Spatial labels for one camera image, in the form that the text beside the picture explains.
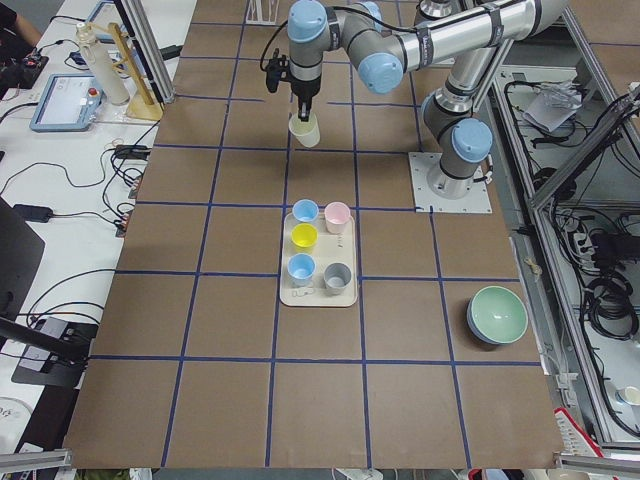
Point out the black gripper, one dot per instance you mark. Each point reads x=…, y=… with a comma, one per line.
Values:
x=304, y=90

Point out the white plastic cup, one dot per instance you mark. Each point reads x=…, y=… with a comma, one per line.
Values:
x=307, y=133

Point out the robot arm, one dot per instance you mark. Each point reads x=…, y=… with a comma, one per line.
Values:
x=472, y=38

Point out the light blue cup near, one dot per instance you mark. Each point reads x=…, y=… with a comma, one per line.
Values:
x=305, y=211

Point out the pink plastic cup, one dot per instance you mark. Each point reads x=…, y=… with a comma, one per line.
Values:
x=337, y=216

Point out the yellow plastic cup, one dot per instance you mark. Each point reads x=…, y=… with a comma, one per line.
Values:
x=304, y=237

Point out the beige cup tray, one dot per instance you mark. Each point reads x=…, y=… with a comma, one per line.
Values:
x=330, y=248

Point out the blue plastic cup far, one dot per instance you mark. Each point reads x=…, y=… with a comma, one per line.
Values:
x=301, y=268

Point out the grey plastic cup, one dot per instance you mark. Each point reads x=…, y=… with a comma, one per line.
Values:
x=337, y=276

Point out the cream thermos bottle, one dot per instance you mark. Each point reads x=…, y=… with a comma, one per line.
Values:
x=96, y=57

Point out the teach pendant upper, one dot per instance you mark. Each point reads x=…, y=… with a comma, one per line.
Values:
x=67, y=104

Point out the green and blue bowls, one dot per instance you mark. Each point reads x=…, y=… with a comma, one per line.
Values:
x=497, y=316

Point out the black power adapter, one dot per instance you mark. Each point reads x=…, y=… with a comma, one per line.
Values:
x=34, y=213

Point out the black computer monitor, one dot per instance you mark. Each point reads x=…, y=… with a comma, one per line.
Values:
x=22, y=250

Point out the white wire cup rack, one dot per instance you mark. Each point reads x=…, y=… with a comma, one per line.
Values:
x=262, y=12

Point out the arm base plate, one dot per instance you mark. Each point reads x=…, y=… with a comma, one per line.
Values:
x=435, y=192

